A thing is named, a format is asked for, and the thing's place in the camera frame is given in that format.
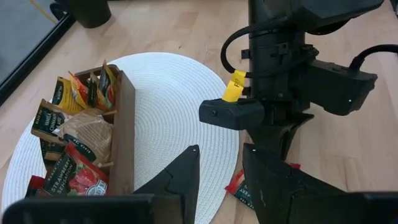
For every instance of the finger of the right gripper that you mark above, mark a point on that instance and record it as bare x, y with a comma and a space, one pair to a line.
267, 133
293, 127

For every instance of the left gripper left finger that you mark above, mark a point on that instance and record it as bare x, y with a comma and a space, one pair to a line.
180, 180

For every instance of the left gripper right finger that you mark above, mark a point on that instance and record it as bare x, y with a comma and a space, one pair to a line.
270, 186

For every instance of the red tea packet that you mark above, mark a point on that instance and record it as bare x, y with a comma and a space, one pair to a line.
34, 185
74, 177
237, 186

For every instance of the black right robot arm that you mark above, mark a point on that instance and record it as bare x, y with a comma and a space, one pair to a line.
311, 12

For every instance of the yellow paper tag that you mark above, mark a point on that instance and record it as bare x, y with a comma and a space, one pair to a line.
234, 87

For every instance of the brown wooden compartment tray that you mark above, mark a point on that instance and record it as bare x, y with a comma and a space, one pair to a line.
124, 140

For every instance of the white round placemat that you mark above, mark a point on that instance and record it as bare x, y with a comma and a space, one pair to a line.
171, 109

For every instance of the green plant in black pot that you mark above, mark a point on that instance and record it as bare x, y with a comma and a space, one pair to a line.
90, 12

